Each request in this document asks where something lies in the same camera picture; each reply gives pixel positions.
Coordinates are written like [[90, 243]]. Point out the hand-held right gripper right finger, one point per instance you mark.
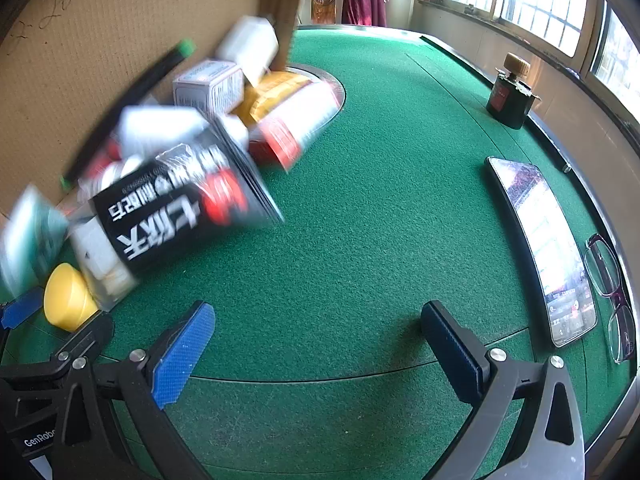
[[450, 355]]

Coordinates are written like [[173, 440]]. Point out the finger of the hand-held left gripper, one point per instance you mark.
[[20, 308], [92, 335]]

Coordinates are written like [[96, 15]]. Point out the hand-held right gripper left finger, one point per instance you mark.
[[186, 350]]

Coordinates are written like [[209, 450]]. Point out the black marker with green caps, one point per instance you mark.
[[135, 95]]

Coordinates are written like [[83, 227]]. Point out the yellow foil packet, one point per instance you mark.
[[270, 97]]

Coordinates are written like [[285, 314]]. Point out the cardboard box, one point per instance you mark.
[[125, 20]]

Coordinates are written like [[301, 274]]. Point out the white plastic pill bottle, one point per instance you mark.
[[245, 45]]

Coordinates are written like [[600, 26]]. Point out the yellow round cap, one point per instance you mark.
[[67, 295]]

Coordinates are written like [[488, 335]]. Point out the teal and white packet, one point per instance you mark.
[[30, 240]]

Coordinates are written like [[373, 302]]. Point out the black smartphone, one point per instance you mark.
[[545, 245]]

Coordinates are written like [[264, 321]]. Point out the black packet with white lettering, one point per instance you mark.
[[170, 200]]

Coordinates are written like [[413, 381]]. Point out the purple framed eyeglasses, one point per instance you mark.
[[602, 267]]

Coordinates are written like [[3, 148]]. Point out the red and white packaged tube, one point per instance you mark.
[[300, 120]]

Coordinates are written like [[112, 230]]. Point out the dark bottle with wooden stopper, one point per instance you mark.
[[507, 102]]

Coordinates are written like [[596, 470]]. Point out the small white carton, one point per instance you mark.
[[205, 85]]

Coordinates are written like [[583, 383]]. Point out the round table control panel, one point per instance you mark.
[[336, 91]]

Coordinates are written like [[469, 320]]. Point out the wooden framed window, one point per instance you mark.
[[545, 5]]

